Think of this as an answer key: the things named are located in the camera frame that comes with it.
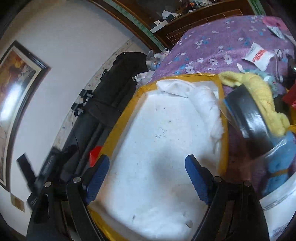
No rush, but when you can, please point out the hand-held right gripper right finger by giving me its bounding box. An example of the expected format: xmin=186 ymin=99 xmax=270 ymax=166
xmin=185 ymin=154 xmax=270 ymax=241

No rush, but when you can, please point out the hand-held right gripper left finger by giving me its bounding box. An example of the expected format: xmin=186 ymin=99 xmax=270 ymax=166
xmin=26 ymin=154 xmax=110 ymax=241

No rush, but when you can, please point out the white foam box yellow tape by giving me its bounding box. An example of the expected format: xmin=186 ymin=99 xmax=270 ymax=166
xmin=89 ymin=73 xmax=230 ymax=241

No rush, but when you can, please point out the red plastic piece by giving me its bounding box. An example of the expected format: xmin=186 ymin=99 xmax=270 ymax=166
xmin=89 ymin=146 xmax=103 ymax=168

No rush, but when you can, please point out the white cotton wadding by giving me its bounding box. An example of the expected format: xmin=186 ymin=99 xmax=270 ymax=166
xmin=157 ymin=80 xmax=226 ymax=142

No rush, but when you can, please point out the blue towel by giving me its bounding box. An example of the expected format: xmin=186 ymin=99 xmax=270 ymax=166
xmin=262 ymin=132 xmax=296 ymax=196

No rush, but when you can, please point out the long black bag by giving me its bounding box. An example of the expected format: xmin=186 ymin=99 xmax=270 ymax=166
xmin=60 ymin=52 xmax=149 ymax=186

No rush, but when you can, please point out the white plastic container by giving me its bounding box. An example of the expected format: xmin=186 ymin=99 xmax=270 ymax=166
xmin=258 ymin=174 xmax=296 ymax=241

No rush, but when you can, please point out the yellow towel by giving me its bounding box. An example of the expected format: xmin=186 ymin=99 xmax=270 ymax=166
xmin=218 ymin=71 xmax=291 ymax=138

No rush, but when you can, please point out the clear crumpled plastic bag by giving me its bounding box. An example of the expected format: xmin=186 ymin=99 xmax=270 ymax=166
xmin=132 ymin=49 xmax=171 ymax=84

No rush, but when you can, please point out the purple floral tablecloth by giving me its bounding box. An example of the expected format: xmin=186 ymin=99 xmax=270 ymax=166
xmin=136 ymin=15 xmax=296 ymax=200

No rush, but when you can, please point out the white packet red print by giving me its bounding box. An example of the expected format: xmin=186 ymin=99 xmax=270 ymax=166
xmin=241 ymin=42 xmax=271 ymax=71

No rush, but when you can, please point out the dark wooden cabinet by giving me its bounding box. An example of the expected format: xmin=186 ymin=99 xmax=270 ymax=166
xmin=89 ymin=0 xmax=265 ymax=51

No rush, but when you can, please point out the pile of assorted small items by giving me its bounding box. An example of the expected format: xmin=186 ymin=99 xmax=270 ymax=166
xmin=150 ymin=0 xmax=213 ymax=33

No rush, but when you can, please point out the white crumpled packet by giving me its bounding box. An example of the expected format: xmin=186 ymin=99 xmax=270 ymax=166
xmin=267 ymin=24 xmax=287 ymax=39

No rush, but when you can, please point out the pink cloth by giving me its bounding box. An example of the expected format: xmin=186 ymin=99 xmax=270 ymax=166
xmin=262 ymin=15 xmax=290 ymax=31

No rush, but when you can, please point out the beige wall socket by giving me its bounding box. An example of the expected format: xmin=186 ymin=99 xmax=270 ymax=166
xmin=10 ymin=194 xmax=26 ymax=213

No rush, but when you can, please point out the framed wall picture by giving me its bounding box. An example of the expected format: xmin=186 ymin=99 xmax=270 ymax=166
xmin=0 ymin=40 xmax=51 ymax=193

